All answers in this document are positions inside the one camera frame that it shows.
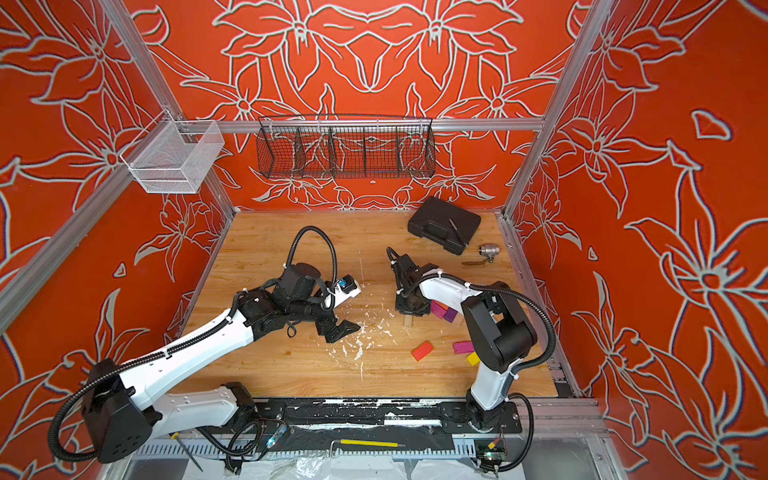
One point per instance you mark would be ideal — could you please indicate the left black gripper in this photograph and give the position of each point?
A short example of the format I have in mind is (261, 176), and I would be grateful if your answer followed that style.
(327, 327)

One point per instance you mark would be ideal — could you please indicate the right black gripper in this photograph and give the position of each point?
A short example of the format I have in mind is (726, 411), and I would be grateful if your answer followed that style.
(402, 303)

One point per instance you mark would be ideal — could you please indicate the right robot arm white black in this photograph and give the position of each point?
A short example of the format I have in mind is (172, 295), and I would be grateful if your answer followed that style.
(510, 333)

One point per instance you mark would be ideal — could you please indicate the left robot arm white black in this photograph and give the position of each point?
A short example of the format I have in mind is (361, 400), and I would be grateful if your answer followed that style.
(120, 401)

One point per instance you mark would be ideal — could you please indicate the purple building block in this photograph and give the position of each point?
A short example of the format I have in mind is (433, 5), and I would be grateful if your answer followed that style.
(450, 315)

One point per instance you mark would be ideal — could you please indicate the red building block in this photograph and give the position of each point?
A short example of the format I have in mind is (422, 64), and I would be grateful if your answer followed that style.
(422, 351)

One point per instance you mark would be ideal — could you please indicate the magenta block near orange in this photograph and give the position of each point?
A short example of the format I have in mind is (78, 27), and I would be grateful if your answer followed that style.
(438, 309)

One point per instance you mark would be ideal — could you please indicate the magenta block lower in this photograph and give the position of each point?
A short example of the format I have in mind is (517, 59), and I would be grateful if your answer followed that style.
(463, 348)

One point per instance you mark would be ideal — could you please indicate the black plastic tool case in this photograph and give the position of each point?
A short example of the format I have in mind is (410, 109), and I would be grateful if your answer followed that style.
(444, 223)

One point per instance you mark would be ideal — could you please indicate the small silver metal fitting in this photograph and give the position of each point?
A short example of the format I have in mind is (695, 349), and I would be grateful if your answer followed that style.
(489, 251)

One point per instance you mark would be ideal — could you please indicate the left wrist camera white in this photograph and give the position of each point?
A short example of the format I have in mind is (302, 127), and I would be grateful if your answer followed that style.
(344, 289)

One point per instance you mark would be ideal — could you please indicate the yellow pencil on rail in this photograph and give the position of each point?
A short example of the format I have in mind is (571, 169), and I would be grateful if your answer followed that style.
(369, 443)

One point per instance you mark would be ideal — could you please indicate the black wire wall basket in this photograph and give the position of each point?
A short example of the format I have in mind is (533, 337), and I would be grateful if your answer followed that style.
(354, 147)

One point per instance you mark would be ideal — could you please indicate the white mesh wall basket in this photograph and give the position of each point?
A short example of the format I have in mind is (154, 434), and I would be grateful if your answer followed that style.
(170, 161)

